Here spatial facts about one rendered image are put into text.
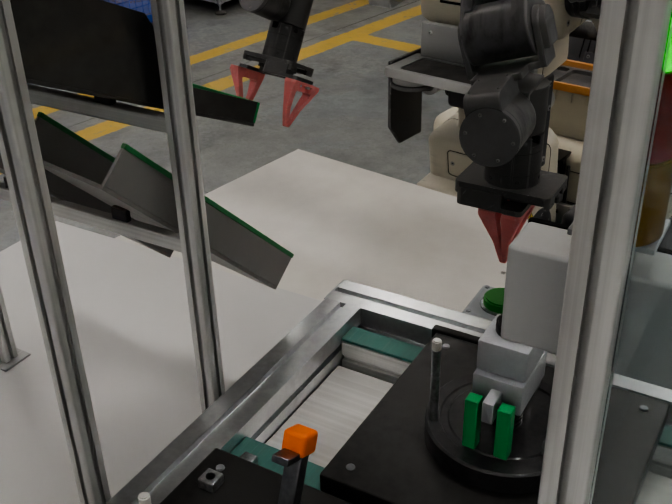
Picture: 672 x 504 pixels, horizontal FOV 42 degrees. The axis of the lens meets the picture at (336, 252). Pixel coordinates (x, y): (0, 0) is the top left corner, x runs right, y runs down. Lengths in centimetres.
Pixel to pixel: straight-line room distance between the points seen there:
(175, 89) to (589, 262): 40
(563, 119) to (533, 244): 131
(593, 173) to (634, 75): 6
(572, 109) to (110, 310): 103
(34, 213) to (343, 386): 42
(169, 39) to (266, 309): 52
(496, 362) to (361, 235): 65
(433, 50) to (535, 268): 104
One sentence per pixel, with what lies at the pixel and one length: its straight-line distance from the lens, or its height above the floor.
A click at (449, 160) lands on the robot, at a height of 85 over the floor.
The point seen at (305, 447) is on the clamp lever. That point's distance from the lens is 65.
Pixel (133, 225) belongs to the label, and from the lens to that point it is 86.
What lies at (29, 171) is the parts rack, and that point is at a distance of 65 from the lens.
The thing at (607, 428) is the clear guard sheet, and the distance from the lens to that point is 57.
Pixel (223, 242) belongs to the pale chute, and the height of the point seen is 108.
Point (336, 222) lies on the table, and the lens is 138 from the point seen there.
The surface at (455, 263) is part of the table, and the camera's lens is 127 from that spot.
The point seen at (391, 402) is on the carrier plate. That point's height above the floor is 97.
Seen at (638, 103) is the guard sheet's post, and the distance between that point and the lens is 45.
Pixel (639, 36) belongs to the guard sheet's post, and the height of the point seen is 138.
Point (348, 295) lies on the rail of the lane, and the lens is 101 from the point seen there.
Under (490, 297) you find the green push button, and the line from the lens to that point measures 99.
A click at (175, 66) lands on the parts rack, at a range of 74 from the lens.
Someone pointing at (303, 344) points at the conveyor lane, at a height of 95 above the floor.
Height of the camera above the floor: 150
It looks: 30 degrees down
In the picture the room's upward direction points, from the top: 1 degrees counter-clockwise
